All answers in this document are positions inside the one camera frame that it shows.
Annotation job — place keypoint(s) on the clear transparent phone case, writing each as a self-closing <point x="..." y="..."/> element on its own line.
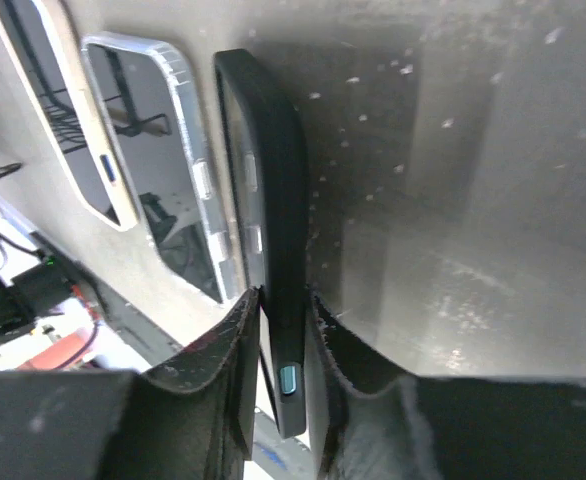
<point x="198" y="175"/>

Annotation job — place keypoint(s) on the black phone case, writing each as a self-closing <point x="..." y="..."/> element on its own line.
<point x="267" y="156"/>

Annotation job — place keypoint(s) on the black screen smartphone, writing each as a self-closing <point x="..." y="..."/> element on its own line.
<point x="143" y="175"/>
<point x="28" y="37"/>

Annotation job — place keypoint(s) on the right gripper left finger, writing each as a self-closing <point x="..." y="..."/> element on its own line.
<point x="190" y="417"/>

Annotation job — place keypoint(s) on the beige phone case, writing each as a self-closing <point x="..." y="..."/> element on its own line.
<point x="62" y="36"/>

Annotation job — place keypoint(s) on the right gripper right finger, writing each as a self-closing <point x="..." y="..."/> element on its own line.
<point x="369" y="418"/>

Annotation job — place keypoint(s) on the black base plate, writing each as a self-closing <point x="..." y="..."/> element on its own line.
<point x="120" y="315"/>

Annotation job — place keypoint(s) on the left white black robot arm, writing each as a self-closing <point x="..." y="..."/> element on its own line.
<point x="30" y="295"/>

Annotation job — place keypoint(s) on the teal phone case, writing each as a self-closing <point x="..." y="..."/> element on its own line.
<point x="288" y="379"/>

